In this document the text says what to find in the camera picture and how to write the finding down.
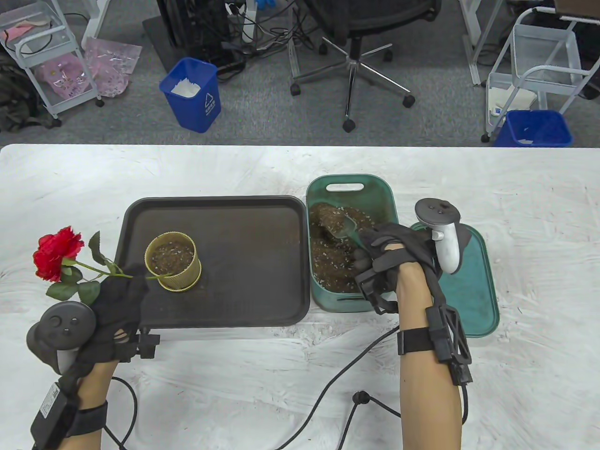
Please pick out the black floor mat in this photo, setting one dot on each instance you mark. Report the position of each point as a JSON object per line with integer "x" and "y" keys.
{"x": 159, "y": 42}

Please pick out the person's left forearm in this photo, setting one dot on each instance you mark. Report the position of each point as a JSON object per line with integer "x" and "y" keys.
{"x": 93, "y": 389}

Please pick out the pink paper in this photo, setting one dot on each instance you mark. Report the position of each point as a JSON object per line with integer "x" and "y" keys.
{"x": 16, "y": 32}

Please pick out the gold flower pot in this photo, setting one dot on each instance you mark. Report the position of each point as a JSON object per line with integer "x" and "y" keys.
{"x": 187, "y": 279}

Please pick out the black office chair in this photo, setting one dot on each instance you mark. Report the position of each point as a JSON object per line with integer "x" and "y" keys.
{"x": 356, "y": 18}

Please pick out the blue trash bin white symbol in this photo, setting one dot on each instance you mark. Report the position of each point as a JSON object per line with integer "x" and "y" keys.
{"x": 197, "y": 112}

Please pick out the brown potting mix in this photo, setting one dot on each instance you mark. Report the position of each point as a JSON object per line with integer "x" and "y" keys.
{"x": 328, "y": 262}

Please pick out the black lattice wrist mount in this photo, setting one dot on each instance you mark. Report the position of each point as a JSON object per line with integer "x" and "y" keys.
{"x": 450, "y": 333}

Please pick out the green plastic bin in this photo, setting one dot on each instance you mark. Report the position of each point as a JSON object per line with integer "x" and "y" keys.
{"x": 389, "y": 201}

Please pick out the green bin lid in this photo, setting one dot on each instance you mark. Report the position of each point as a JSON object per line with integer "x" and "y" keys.
{"x": 473, "y": 290}

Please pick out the grey handheld controller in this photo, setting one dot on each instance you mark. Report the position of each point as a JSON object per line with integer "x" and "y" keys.
{"x": 58, "y": 326}
{"x": 445, "y": 243}

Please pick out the white desk leg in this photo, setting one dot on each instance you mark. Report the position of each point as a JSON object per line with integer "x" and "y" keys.
{"x": 473, "y": 42}
{"x": 96, "y": 18}

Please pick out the pink plastic bag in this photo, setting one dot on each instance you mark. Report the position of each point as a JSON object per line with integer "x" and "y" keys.
{"x": 61, "y": 75}
{"x": 112, "y": 65}

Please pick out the brown cardboard box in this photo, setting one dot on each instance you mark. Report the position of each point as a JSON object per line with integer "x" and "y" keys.
{"x": 579, "y": 7}

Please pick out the person's right forearm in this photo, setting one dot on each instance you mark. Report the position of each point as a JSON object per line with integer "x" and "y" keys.
{"x": 429, "y": 408}

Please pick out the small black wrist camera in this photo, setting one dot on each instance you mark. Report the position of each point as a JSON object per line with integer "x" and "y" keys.
{"x": 149, "y": 346}
{"x": 375, "y": 293}

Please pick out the person's left hand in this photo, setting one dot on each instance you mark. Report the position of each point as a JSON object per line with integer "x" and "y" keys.
{"x": 115, "y": 318}

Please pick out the black backpack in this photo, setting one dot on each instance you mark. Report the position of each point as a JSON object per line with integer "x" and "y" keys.
{"x": 14, "y": 103}

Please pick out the dark brown tray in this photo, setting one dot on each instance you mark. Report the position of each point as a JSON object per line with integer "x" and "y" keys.
{"x": 243, "y": 262}

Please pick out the person's right hand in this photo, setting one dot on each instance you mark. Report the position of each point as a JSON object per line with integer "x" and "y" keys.
{"x": 398, "y": 243}

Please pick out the black computer tower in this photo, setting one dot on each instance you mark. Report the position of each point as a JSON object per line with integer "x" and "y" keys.
{"x": 197, "y": 23}

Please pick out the black box with white label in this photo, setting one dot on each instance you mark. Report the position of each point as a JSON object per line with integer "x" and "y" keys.
{"x": 47, "y": 412}

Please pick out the green plastic trowel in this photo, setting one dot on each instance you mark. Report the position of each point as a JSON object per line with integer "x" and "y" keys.
{"x": 347, "y": 227}

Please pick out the red artificial rose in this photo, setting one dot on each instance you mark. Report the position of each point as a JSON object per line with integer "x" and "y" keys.
{"x": 56, "y": 248}

